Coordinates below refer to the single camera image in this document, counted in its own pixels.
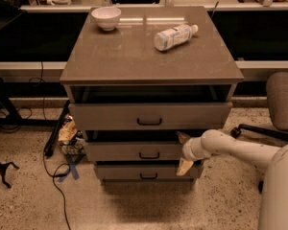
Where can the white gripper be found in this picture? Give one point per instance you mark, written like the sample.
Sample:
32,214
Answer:
188,150

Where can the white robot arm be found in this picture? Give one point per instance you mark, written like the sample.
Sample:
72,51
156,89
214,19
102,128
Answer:
271,160

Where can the grey top drawer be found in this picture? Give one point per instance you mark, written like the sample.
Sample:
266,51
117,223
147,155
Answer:
149,116

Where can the grey drawer cabinet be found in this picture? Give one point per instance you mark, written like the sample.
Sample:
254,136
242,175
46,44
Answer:
123,66

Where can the snack bags on floor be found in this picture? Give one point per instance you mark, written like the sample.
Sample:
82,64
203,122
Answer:
70,140

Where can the blue tape cross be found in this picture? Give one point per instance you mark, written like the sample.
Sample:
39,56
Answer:
72,161

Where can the grey office chair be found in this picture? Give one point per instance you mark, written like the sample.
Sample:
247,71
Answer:
277,100

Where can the white plastic bottle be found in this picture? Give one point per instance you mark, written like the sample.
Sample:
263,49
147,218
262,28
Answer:
175,36

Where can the black power strip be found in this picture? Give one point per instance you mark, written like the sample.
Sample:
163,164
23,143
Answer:
48,151

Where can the white ceramic bowl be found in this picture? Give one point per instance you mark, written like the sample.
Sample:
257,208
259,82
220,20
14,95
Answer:
106,18

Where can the black table leg frame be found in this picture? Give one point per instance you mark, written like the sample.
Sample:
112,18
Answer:
14,118

